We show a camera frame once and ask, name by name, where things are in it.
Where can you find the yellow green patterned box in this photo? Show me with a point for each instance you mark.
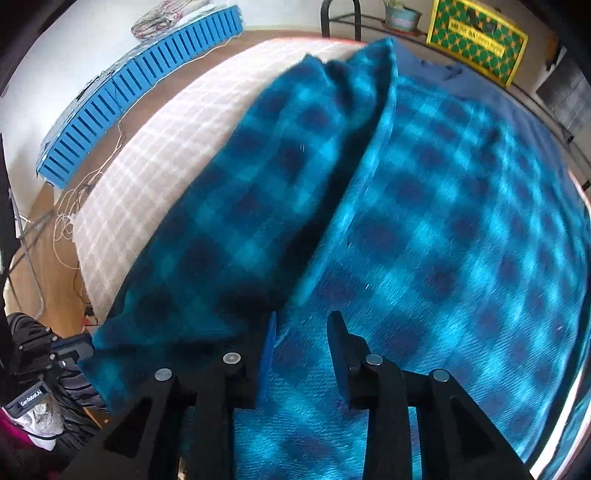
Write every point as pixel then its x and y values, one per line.
pixel 475 41

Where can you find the blue plaid fleece jacket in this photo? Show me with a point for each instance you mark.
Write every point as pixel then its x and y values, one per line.
pixel 415 230

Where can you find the floral patterned cloth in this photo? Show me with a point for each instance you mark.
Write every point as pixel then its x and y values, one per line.
pixel 166 18

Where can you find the pink checked bed sheet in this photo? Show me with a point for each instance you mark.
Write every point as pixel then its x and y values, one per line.
pixel 175 152

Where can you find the black metal rack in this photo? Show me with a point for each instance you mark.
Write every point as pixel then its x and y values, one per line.
pixel 327 18

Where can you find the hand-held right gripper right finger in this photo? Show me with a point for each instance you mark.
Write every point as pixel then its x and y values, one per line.
pixel 337 355

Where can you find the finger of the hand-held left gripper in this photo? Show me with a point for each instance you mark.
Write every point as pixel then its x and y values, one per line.
pixel 74 348

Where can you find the blue slatted panel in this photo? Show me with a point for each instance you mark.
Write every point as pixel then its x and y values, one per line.
pixel 138 78

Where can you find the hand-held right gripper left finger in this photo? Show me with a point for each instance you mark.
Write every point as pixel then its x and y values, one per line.
pixel 268 353

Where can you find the teal plant pot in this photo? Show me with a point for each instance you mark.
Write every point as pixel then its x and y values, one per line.
pixel 402 18

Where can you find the dark striped cloth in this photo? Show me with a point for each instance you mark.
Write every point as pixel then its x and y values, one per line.
pixel 83 401

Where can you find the person's left forearm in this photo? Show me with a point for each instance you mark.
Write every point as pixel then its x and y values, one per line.
pixel 14 454

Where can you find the grey plaid pillow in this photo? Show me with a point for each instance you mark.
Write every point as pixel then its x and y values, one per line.
pixel 568 97

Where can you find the person's left hand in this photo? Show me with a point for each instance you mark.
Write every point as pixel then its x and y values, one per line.
pixel 39 427

